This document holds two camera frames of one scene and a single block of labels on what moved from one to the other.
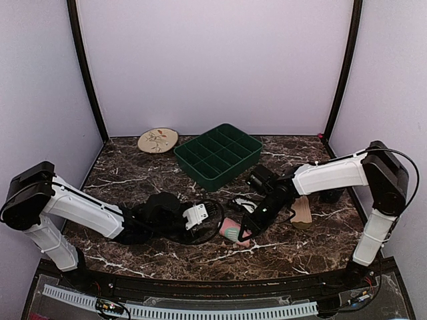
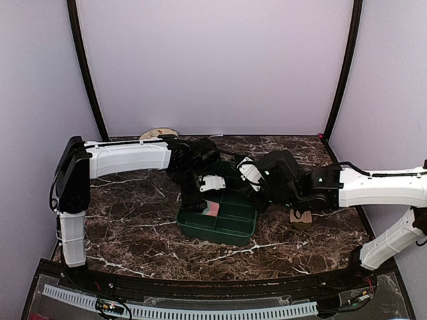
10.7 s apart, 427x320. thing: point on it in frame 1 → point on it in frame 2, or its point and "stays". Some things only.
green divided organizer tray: x=218 y=156 → x=235 y=225
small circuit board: x=107 y=305 stays
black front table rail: x=96 y=281 stays
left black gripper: x=193 y=235 → x=191 y=204
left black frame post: x=82 y=50 stays
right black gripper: x=254 y=225 → x=259 y=204
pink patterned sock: x=230 y=230 → x=212 y=209
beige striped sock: x=302 y=219 stays
